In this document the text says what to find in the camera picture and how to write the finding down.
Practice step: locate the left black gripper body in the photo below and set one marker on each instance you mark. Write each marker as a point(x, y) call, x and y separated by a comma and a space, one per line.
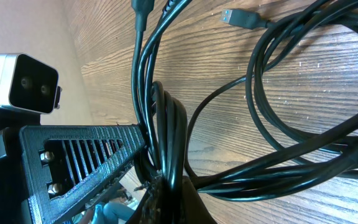
point(12, 187)

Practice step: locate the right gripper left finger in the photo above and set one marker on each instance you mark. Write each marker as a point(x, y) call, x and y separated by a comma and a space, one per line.
point(149, 209)

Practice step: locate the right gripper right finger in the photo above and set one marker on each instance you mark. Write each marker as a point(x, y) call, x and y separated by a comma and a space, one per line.
point(193, 210)

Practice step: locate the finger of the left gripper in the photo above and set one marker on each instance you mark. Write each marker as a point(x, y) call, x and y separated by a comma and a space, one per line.
point(68, 168)

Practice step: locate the black USB-A to C cable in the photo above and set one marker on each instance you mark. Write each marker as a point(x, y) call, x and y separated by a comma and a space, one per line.
point(300, 160)

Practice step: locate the seated person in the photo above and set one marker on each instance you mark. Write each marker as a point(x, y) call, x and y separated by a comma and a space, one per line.
point(111, 212)

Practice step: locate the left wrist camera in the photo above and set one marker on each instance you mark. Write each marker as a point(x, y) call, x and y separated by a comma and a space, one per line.
point(27, 84)

